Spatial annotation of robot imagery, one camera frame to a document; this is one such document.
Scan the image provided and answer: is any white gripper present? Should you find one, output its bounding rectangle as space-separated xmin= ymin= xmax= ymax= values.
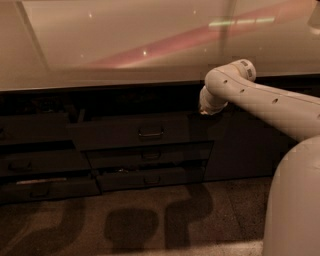
xmin=199 ymin=87 xmax=228 ymax=115

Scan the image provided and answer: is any dark drawer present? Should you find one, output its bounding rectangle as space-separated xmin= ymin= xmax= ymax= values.
xmin=87 ymin=142 xmax=213 ymax=169
xmin=0 ymin=177 xmax=100 ymax=204
xmin=0 ymin=150 xmax=90 ymax=177
xmin=96 ymin=166 xmax=205 ymax=191
xmin=0 ymin=113 xmax=70 ymax=145
xmin=66 ymin=111 xmax=218 ymax=151

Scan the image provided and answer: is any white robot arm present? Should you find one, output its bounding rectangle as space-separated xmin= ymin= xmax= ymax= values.
xmin=199 ymin=59 xmax=320 ymax=256

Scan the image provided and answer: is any dark cabinet door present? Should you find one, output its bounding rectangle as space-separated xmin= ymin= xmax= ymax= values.
xmin=204 ymin=76 xmax=319 ymax=180

